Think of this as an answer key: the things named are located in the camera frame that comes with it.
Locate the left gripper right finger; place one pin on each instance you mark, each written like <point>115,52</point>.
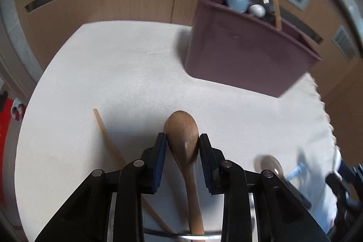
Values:
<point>210,159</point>

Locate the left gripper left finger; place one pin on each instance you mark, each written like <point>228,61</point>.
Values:
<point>157,160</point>

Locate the brown wooden spoon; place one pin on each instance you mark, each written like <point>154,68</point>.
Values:
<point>182,137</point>

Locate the wooden chopstick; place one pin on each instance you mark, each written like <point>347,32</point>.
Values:
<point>135,180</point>
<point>277,11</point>

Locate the small steel spoon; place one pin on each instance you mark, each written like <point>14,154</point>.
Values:
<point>298,170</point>

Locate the steel spoon black handle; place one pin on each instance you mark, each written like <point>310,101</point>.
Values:
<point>271,163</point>

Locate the white ball utensil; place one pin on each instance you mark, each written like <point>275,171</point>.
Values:
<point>257,10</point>

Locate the dark ladle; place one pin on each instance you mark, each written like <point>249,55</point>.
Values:
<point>269,7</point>

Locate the white fringed tablecloth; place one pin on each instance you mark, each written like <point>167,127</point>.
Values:
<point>132,74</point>

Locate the maroon plastic utensil bin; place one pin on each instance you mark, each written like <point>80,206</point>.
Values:
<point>242,51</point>

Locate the small grey vent grille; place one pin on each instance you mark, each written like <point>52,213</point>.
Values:
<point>344,43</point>

